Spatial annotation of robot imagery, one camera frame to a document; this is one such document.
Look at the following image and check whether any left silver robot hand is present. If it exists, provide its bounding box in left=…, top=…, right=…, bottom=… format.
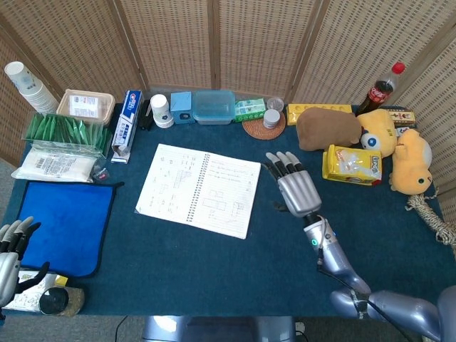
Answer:
left=0, top=215, right=51, bottom=308

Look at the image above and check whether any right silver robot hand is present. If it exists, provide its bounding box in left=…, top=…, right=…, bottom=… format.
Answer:
left=263, top=151, right=323, bottom=217

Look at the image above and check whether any white spiral notebook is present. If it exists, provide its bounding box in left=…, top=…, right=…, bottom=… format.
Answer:
left=135, top=143, right=262, bottom=240

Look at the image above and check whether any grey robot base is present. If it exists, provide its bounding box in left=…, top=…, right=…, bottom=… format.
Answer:
left=141, top=315, right=296, bottom=342

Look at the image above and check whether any white printed paper package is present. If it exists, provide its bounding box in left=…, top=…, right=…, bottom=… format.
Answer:
left=2, top=270, right=60, bottom=311

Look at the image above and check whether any metal tin can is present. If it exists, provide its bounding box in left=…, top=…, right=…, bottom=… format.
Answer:
left=38, top=286, right=86, bottom=317

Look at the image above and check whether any yellow snack bag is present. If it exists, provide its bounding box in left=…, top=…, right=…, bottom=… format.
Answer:
left=322, top=144, right=383, bottom=186

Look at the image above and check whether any blue microfibre cloth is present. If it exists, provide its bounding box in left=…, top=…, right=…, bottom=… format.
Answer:
left=16, top=180, right=125, bottom=279

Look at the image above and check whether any brown plush toy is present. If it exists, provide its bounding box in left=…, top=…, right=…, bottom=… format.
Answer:
left=296, top=107, right=363, bottom=152

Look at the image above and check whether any round woven coaster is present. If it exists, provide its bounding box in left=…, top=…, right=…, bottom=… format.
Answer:
left=242, top=113, right=287, bottom=140

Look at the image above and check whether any small white jar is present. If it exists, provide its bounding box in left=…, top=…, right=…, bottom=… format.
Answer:
left=263, top=108, right=282, bottom=130

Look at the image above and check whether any yellow plastic tray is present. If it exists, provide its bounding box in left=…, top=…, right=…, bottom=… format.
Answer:
left=286, top=103, right=353, bottom=126

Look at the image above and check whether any small clear glass jar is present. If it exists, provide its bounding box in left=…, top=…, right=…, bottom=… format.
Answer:
left=266, top=96, right=285, bottom=113

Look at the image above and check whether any green tissue pack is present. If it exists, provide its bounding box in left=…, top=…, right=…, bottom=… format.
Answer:
left=234, top=98, right=267, bottom=124

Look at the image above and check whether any yellow plush toy with eye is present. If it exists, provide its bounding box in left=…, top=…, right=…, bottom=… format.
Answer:
left=356, top=108, right=398, bottom=157

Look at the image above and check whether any white plastic bag package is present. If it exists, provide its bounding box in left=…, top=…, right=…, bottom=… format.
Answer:
left=11, top=145, right=99, bottom=183

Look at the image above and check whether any yellow plush bear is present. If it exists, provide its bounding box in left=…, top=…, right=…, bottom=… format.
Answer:
left=388, top=128, right=434, bottom=195

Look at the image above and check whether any blue clear plastic container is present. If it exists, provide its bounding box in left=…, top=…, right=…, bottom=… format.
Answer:
left=192, top=90, right=237, bottom=126

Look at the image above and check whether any cola bottle with red cap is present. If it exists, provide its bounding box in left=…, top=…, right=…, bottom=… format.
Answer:
left=356, top=61, right=406, bottom=115

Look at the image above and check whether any printed wooden box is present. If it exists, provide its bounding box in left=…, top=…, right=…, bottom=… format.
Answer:
left=386, top=106, right=417, bottom=128

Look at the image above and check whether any small black red pouch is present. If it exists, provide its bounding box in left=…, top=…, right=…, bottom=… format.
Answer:
left=90, top=165, right=110, bottom=183

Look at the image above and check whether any dark blue table cover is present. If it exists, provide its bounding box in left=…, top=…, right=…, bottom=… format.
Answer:
left=1, top=103, right=456, bottom=318

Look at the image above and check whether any small blue cardboard box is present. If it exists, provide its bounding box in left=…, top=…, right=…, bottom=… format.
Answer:
left=170, top=91, right=196, bottom=125

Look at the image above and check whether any clear box of green sachets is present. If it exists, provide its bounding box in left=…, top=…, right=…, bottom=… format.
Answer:
left=21, top=112, right=113, bottom=157

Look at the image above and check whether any woven bamboo folding screen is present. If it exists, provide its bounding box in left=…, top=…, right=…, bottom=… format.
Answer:
left=0, top=0, right=456, bottom=229

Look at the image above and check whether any white small cup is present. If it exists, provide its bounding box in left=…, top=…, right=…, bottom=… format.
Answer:
left=150, top=93, right=175, bottom=129

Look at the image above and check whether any black stapler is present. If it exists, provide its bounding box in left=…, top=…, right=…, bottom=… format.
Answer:
left=138, top=99, right=155, bottom=131

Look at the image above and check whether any stack of white paper cups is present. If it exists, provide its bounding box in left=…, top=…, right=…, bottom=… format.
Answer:
left=4, top=61, right=60, bottom=115

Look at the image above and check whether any beige lidded food container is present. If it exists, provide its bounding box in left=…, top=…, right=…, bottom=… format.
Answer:
left=56, top=88, right=115, bottom=126

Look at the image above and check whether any blue white toothpaste box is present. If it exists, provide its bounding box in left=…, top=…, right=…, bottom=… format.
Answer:
left=110, top=89, right=143, bottom=165

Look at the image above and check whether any black floor cable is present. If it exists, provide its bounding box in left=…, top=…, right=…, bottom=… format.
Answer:
left=114, top=315, right=129, bottom=342

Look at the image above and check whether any coil of twisted rope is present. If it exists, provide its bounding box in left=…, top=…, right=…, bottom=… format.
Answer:
left=405, top=194, right=456, bottom=247

